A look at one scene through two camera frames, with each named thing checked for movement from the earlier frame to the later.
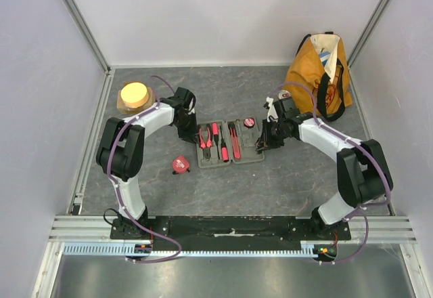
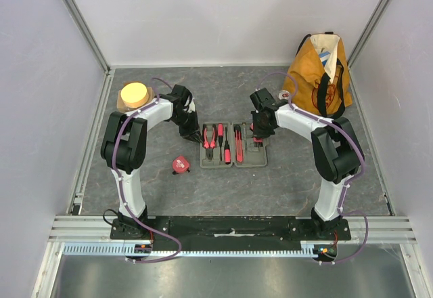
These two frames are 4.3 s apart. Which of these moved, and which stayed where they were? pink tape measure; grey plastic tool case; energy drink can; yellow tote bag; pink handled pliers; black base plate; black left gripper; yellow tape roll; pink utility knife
Moved: pink utility knife; pink handled pliers
Stayed: yellow tape roll; grey plastic tool case; yellow tote bag; black base plate; energy drink can; black left gripper; pink tape measure
